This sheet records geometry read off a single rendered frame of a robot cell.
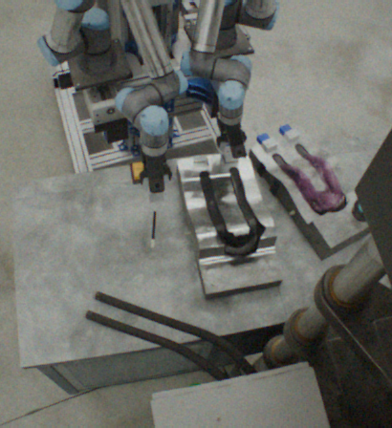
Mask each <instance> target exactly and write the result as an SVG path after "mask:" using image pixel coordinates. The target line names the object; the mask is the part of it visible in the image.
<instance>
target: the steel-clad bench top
mask: <svg viewBox="0 0 392 428"><path fill-rule="evenodd" d="M386 136H387V134H383V135H377V136H372V135H371V136H364V137H357V138H350V139H346V138H344V139H332V140H325V141H319V142H318V143H317V144H318V145H319V146H320V147H321V148H322V149H324V150H325V151H327V152H328V153H330V154H332V155H333V156H335V157H336V158H337V159H338V160H339V161H340V163H341V164H342V166H343V167H344V169H345V171H346V172H347V174H348V176H349V178H350V179H351V181H352V183H353V186H356V184H357V183H358V181H359V179H360V178H361V176H363V175H362V174H363V173H364V172H365V170H366V169H367V167H368V166H369V164H370V163H371V162H370V161H371V160H372V159H373V158H374V156H375V155H376V153H377V152H378V149H379V147H380V146H381V145H382V143H383V142H384V139H385V137H386ZM216 155H223V153H218V154H210V155H203V156H196V157H188V158H180V159H173V160H166V161H167V162H166V164H168V166H169V167H170V168H171V171H172V179H171V182H170V183H169V185H168V186H167V188H165V189H164V191H163V201H162V202H156V203H150V202H149V198H148V190H147V191H145V190H144V189H143V187H142V186H141V184H140V183H137V184H132V179H131V173H130V166H129V165H125V166H122V167H115V168H107V169H100V170H94V171H86V172H79V173H76V174H72V175H66V176H58V177H51V178H46V179H38V180H32V181H24V182H20V183H13V184H12V185H11V198H12V200H11V201H12V238H13V254H14V275H15V293H16V310H17V320H18V342H19V346H20V366H21V368H22V367H31V366H35V365H40V364H43V365H44V364H50V363H55V362H63V361H68V360H73V359H74V360H78V359H82V358H87V357H97V356H102V355H107V354H117V353H126V352H130V351H140V350H145V349H150V348H155V347H160V345H157V344H154V343H151V342H148V341H146V340H143V339H140V338H138V337H135V336H133V335H130V334H127V333H124V332H120V331H117V330H114V329H111V328H108V327H106V326H103V325H100V324H98V323H97V322H96V321H93V320H90V319H87V318H84V317H83V312H84V311H85V310H86V309H87V310H90V311H93V312H96V313H99V314H101V315H104V316H107V317H110V318H113V319H116V320H118V321H120V322H123V323H126V324H129V325H130V326H132V327H135V328H137V329H140V330H143V331H146V332H151V333H154V334H156V335H158V336H161V337H164V338H166V339H170V340H172V341H175V342H177V343H179V344H181V343H186V342H191V341H196V340H201V339H202V338H199V337H197V336H194V335H191V334H189V333H186V332H181V331H179V330H176V329H172V328H169V327H168V326H165V325H162V324H159V323H157V322H154V321H151V320H148V319H146V318H143V317H140V316H137V315H135V314H132V313H129V312H126V311H124V310H119V309H117V308H116V307H114V306H111V305H108V304H105V303H103V302H100V301H98V300H96V299H93V297H92V296H93V293H94V291H95V290H97V291H100V292H103V293H106V294H109V295H112V296H113V297H115V298H117V299H120V300H122V301H125V302H128V303H130V304H133V305H136V306H139V307H142V308H144V309H148V310H152V311H155V312H158V313H160V314H163V315H166V316H169V317H172V318H174V319H178V320H181V321H184V322H186V323H188V324H191V325H194V326H197V327H200V328H202V329H205V330H207V331H209V332H213V333H214V334H217V335H219V336H222V335H227V334H233V333H238V332H246V331H249V330H251V329H257V328H262V327H267V326H271V325H276V324H282V323H286V321H287V319H288V318H289V317H290V316H291V314H292V313H293V312H294V311H296V310H298V309H299V308H301V307H310V306H311V305H312V304H313V303H314V302H315V301H314V296H313V294H314V290H315V287H316V283H317V282H318V280H319V279H320V278H321V276H322V275H323V274H324V273H325V271H326V270H327V269H329V268H330V267H332V266H335V265H345V264H347V263H348V261H349V260H350V259H351V258H352V257H353V256H354V255H355V253H356V252H357V251H358V250H359V249H360V248H361V246H362V245H363V244H364V242H365V241H366V240H367V239H368V238H369V237H370V236H371V233H369V234H367V235H365V236H364V237H362V238H361V239H359V240H357V241H355V242H353V243H352V244H351V245H349V246H347V247H346V248H345V249H343V250H341V251H339V252H337V253H335V254H334V255H333V256H331V257H329V258H327V259H325V260H323V261H321V260H320V259H319V257H318V256H317V255H316V253H315V250H314V249H313V247H312V246H311V244H310V243H309V242H308V240H307V239H306V237H305V236H304V235H303V233H302V232H301V231H300V229H299V228H298V226H297V225H296V224H295V222H294V220H293V219H292V218H291V215H289V212H288V211H287V210H286V208H285V207H284V206H283V204H282V203H281V202H280V201H279V200H278V198H277V197H276V195H274V196H273V195H272V193H271V192H270V188H271V187H270V186H269V184H268V183H267V182H266V180H265V179H264V177H263V176H262V178H261V177H260V176H259V174H258V173H257V171H258V169H257V168H256V165H255V164H254V162H253V161H251V160H250V158H249V160H250V163H251V165H252V169H253V173H254V176H255V179H256V182H257V186H258V189H259V192H260V197H261V199H262V202H263V204H264V205H265V206H266V208H267V210H268V211H269V213H270V214H271V217H272V220H273V223H274V226H275V229H276V233H277V238H276V241H275V245H274V250H275V254H276V257H277V260H278V264H279V266H280V269H281V272H282V275H283V279H284V280H283V281H281V283H280V285H279V286H276V287H272V288H270V289H261V290H255V291H250V292H244V293H239V294H232V295H227V296H222V297H221V298H216V299H211V300H204V295H203V292H202V287H201V282H200V277H199V273H198V269H197V265H196V261H195V256H194V251H193V246H192V243H191V239H190V236H185V233H186V232H188V231H189V229H188V224H187V220H186V216H185V211H184V208H183V203H182V199H181V193H180V189H179V185H178V181H177V176H176V166H177V161H178V160H186V159H193V160H194V161H196V160H203V159H206V158H207V157H209V156H216ZM223 156H224V155H223ZM154 211H157V212H156V226H155V241H154V247H151V241H152V227H153V214H154Z"/></svg>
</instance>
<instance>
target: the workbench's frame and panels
mask: <svg viewBox="0 0 392 428"><path fill-rule="evenodd" d="M284 325H285V323H282V324H276V325H271V326H267V327H262V328H257V329H251V330H249V331H246V332H238V333H233V334H227V335H222V336H220V337H222V338H223V339H225V340H226V341H228V342H229V343H230V344H232V345H233V346H234V347H235V348H236V349H237V350H238V351H239V353H240V354H242V355H243V356H245V355H250V354H255V353H262V352H263V349H265V347H266V345H267V344H268V343H269V341H270V340H271V339H272V338H273V337H275V336H277V335H279V334H284V332H283V329H284ZM181 345H183V346H185V347H187V348H190V349H191V350H192V351H194V352H196V353H198V354H199V355H200V356H202V357H203V358H204V359H206V360H207V361H208V362H211V363H212V364H213V365H214V366H215V367H220V366H225V365H229V364H234V363H235V361H234V360H233V359H232V358H230V357H229V356H228V355H227V354H226V353H225V352H224V351H222V350H221V349H220V348H219V347H217V346H216V345H213V344H211V343H209V342H207V341H206V340H204V339H201V340H196V341H191V342H186V343H181ZM29 368H30V369H33V368H36V369H37V370H39V371H40V372H41V373H42V374H44V375H45V376H47V377H48V378H49V379H50V380H51V381H52V382H54V383H55V384H57V385H59V386H60V387H61V388H62V389H63V390H64V391H65V392H66V393H67V394H69V395H72V394H76V395H77V394H79V391H80V390H85V389H87V390H90V389H94V388H98V387H102V386H103V387H107V386H112V385H117V384H126V383H130V382H135V381H140V380H149V379H154V378H159V377H164V376H169V375H181V374H186V373H191V372H196V371H201V370H202V372H203V373H206V371H205V370H203V369H202V368H201V367H200V366H198V365H197V364H196V363H193V362H192V361H190V360H189V359H187V358H186V357H184V356H182V355H180V354H179V353H176V352H174V351H172V350H170V349H168V348H166V347H162V346H160V347H155V348H150V349H145V350H140V351H130V352H126V353H117V354H107V355H102V356H97V357H87V358H82V359H78V360H74V359H73V360H68V361H63V362H55V363H50V364H44V365H43V364H40V365H35V366H31V367H22V369H29Z"/></svg>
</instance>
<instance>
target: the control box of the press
mask: <svg viewBox="0 0 392 428"><path fill-rule="evenodd" d="M151 405H152V411H153V418H154V423H155V428H330V427H331V426H330V423H329V420H328V418H327V416H326V413H325V408H324V404H323V401H322V399H321V396H320V390H319V388H318V385H317V382H316V375H315V372H314V369H313V368H312V367H309V362H304V363H299V364H294V365H290V366H285V367H281V368H277V369H272V370H269V371H267V372H263V373H258V374H250V375H245V376H240V377H235V378H231V379H227V380H222V381H217V382H212V383H208V384H203V385H202V384H200V383H195V384H191V385H189V387H184V388H180V389H175V390H171V391H166V392H161V393H153V394H152V401H151Z"/></svg>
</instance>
